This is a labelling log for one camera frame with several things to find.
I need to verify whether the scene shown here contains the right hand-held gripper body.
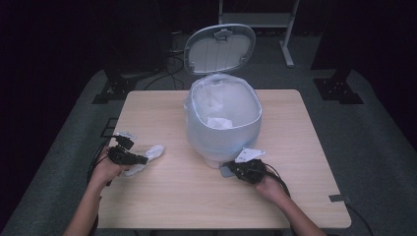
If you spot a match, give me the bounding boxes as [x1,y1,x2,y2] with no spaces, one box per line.
[229,147,268,185]

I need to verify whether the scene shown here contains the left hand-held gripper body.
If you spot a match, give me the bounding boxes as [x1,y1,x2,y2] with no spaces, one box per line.
[107,131,136,166]

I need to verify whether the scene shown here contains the white tissue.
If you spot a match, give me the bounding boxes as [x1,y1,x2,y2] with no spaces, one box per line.
[207,116,234,130]
[121,145,165,178]

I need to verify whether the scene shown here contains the white pedal bin grey lid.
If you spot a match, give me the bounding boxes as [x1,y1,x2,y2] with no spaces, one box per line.
[183,23,264,178]

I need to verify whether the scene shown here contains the clear plastic bin liner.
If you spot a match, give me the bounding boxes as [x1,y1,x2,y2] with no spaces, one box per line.
[183,72,264,158]

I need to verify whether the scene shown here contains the person's left hand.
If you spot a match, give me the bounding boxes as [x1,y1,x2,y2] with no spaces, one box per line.
[89,147,133,190]

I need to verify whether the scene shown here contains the person's right hand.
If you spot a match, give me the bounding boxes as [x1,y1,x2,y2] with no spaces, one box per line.
[255,175,290,205]

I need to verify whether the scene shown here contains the dark stand base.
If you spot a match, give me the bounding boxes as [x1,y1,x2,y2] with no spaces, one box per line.
[313,77,364,105]
[91,69,139,105]

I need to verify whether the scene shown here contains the white metal stand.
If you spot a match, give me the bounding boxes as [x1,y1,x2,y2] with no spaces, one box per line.
[217,0,301,69]

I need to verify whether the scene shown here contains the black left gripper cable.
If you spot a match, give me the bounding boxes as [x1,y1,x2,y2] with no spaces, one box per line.
[86,135,116,236]

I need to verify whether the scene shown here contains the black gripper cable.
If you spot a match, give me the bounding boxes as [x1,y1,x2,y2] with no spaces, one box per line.
[265,162,375,236]
[86,135,116,236]

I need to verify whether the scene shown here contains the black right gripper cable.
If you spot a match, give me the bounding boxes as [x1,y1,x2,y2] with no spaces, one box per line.
[265,162,375,236]

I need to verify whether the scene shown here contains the black floor cables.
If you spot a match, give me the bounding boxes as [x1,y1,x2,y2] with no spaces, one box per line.
[143,31,195,91]

